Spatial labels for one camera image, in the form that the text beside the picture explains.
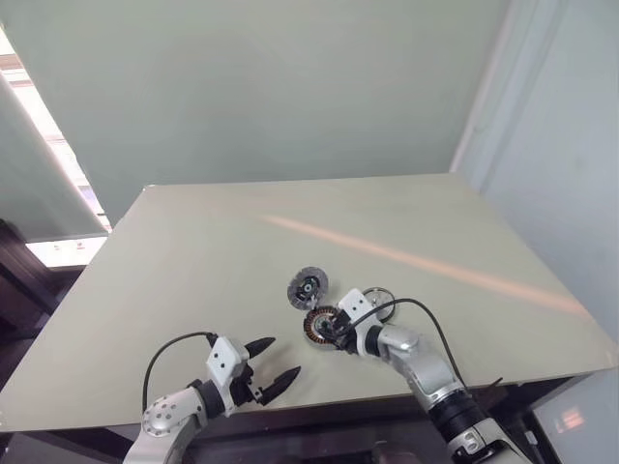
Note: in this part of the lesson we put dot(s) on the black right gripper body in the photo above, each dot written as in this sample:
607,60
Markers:
349,336

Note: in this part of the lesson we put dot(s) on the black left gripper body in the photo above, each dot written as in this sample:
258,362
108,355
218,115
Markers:
243,386

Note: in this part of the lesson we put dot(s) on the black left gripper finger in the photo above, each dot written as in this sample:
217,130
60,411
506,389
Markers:
283,381
261,346

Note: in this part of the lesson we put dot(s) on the copper wound motor housing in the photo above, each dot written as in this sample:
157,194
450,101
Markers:
314,331

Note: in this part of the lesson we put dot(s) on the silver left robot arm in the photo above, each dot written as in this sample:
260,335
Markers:
164,416

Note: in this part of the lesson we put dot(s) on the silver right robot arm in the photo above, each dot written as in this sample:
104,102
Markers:
425,372

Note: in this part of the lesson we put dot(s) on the gray ribbed motor disc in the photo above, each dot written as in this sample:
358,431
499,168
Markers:
307,287

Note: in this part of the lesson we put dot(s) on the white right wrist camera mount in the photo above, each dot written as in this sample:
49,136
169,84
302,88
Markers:
355,305

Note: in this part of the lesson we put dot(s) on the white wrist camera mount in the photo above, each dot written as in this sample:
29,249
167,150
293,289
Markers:
355,305
225,357

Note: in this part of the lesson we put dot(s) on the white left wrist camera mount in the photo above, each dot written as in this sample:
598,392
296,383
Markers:
225,357

